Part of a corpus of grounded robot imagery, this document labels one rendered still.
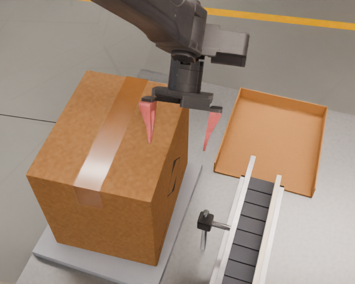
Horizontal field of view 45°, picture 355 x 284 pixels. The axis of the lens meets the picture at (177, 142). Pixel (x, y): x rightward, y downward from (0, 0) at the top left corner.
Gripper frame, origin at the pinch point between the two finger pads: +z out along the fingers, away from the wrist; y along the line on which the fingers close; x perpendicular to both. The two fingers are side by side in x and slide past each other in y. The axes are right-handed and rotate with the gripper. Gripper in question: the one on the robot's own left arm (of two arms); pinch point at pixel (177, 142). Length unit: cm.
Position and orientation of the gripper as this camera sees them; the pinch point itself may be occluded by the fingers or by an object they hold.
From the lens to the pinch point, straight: 76.5
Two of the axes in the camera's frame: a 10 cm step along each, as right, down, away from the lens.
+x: 1.2, -1.8, 9.8
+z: -1.2, 9.7, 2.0
